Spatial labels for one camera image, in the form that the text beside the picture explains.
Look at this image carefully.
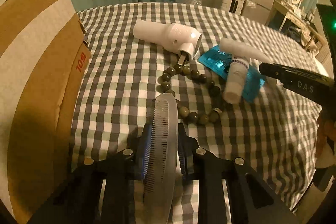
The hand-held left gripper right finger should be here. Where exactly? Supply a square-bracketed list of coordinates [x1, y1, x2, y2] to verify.
[177, 123, 300, 224]

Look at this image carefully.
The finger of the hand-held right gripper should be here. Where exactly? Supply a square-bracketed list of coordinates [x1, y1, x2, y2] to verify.
[259, 63, 336, 110]

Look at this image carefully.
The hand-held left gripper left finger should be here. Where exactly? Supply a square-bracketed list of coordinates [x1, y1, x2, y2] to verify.
[34, 123, 155, 224]

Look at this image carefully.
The clear round plastic comb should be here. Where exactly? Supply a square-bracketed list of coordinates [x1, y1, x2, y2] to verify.
[143, 94, 180, 224]

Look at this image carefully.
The white plastic tube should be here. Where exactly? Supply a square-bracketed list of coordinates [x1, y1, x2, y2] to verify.
[219, 38, 278, 67]

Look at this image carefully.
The brown cardboard box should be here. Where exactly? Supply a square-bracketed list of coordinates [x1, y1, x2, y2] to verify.
[0, 0, 91, 224]

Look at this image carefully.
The person's right hand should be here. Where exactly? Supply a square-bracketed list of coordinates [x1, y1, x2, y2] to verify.
[316, 114, 336, 170]

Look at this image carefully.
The light wooden dressing table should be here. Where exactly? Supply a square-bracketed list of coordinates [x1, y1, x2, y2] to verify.
[265, 0, 331, 51]

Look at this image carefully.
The white cosmetic tube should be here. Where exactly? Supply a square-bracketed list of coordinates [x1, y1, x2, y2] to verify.
[223, 55, 251, 104]

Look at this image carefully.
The blue foil packet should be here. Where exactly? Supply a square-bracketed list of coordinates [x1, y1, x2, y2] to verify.
[197, 45, 266, 103]

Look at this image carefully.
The white handheld electric device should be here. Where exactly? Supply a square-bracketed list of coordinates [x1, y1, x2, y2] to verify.
[133, 20, 202, 65]

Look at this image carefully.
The green bead bracelet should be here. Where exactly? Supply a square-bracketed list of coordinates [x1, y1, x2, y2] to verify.
[156, 63, 223, 126]

